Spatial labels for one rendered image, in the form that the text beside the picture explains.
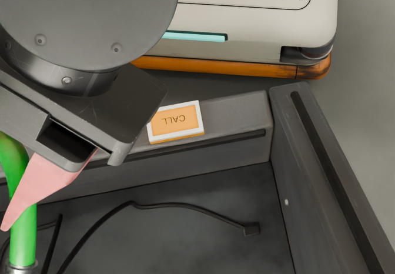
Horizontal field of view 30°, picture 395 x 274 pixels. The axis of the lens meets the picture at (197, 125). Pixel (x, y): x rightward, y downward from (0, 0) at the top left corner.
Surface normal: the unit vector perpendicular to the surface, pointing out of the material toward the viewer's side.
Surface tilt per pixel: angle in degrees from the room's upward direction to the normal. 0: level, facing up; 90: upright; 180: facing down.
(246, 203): 0
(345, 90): 0
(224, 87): 0
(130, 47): 49
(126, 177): 90
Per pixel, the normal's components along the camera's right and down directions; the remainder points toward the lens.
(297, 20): -0.08, -0.01
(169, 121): -0.06, -0.30
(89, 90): 0.54, 0.67
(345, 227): -0.16, -0.86
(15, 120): -0.23, 0.43
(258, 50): -0.10, 0.95
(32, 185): -0.38, 0.67
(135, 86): 0.46, -0.74
